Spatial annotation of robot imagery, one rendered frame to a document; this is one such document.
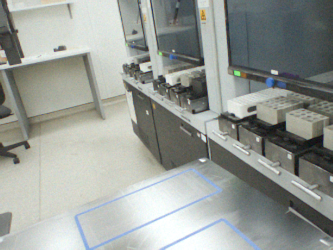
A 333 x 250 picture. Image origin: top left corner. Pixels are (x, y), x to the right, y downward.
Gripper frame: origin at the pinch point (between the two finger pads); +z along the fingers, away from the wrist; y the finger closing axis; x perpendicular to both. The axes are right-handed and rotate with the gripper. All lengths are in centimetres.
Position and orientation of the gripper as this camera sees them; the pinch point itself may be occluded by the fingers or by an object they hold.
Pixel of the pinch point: (16, 57)
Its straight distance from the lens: 93.0
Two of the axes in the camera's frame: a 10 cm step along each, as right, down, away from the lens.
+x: 9.2, -2.7, 2.8
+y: 3.5, 2.9, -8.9
